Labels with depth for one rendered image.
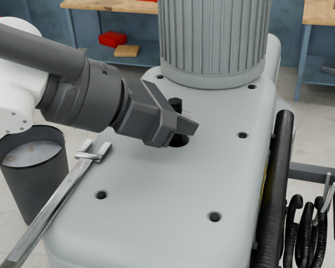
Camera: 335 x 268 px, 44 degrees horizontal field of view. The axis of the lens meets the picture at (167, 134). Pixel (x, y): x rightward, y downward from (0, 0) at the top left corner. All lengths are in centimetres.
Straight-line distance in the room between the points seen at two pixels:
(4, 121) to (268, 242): 36
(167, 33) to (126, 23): 470
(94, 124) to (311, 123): 373
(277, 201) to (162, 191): 20
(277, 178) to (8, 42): 44
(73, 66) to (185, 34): 29
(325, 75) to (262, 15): 385
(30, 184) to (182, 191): 236
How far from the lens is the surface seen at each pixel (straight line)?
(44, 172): 279
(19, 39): 44
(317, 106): 444
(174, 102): 57
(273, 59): 119
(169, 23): 72
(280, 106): 134
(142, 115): 51
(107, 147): 59
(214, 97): 71
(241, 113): 67
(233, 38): 70
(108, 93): 49
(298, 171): 97
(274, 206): 63
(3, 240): 321
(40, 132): 311
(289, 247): 101
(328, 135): 403
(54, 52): 45
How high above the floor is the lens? 225
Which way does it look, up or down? 35 degrees down
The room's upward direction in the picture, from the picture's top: 3 degrees counter-clockwise
